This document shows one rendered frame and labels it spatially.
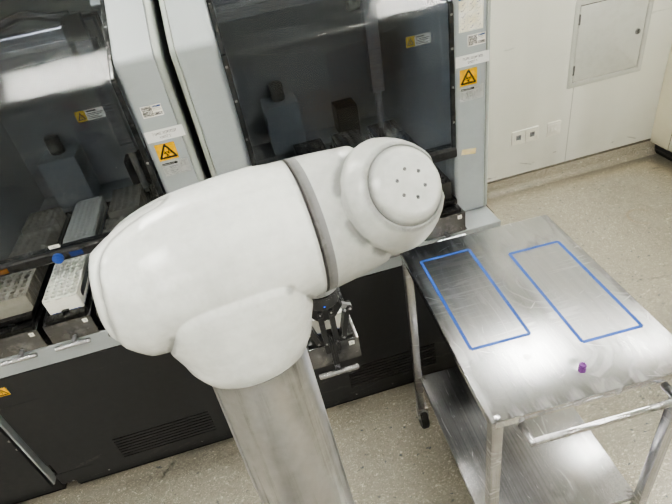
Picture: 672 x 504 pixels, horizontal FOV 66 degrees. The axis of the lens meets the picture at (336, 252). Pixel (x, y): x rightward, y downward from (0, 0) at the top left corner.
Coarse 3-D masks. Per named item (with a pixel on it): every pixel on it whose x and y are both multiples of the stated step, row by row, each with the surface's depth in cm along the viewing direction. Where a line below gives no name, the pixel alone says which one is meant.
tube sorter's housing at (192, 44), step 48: (192, 0) 131; (192, 48) 125; (480, 48) 142; (192, 96) 131; (240, 144) 141; (480, 144) 159; (480, 192) 170; (432, 240) 164; (384, 288) 171; (384, 336) 184; (432, 336) 190; (336, 384) 192; (384, 384) 199
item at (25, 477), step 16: (0, 416) 167; (0, 432) 166; (0, 448) 170; (16, 448) 172; (0, 464) 174; (16, 464) 176; (32, 464) 178; (0, 480) 178; (16, 480) 180; (32, 480) 182; (48, 480) 185; (0, 496) 183; (16, 496) 185; (32, 496) 195
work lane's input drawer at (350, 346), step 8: (352, 328) 129; (320, 336) 127; (328, 336) 126; (352, 336) 126; (312, 344) 125; (344, 344) 126; (352, 344) 127; (312, 352) 125; (320, 352) 126; (344, 352) 128; (352, 352) 129; (360, 352) 129; (312, 360) 127; (320, 360) 128; (328, 360) 128; (344, 360) 130; (336, 368) 126; (344, 368) 126; (352, 368) 126; (320, 376) 125; (328, 376) 125
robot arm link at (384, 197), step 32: (288, 160) 46; (320, 160) 45; (352, 160) 42; (384, 160) 41; (416, 160) 42; (320, 192) 43; (352, 192) 41; (384, 192) 41; (416, 192) 42; (320, 224) 43; (352, 224) 43; (384, 224) 41; (416, 224) 42; (352, 256) 44; (384, 256) 46
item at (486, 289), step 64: (448, 256) 143; (512, 256) 139; (576, 256) 135; (448, 320) 124; (512, 320) 120; (576, 320) 117; (640, 320) 115; (448, 384) 174; (512, 384) 107; (576, 384) 104; (640, 384) 103; (512, 448) 153; (576, 448) 150
